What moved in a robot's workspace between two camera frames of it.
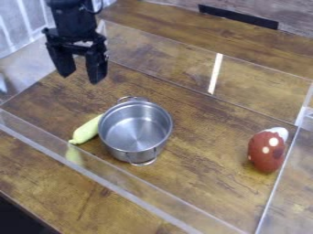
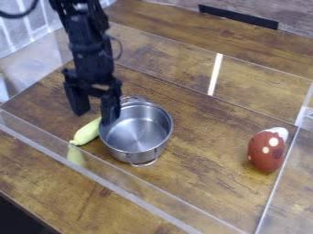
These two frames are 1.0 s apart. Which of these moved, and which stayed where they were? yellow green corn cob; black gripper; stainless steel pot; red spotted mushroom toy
Moved: black gripper
Stayed: red spotted mushroom toy; stainless steel pot; yellow green corn cob
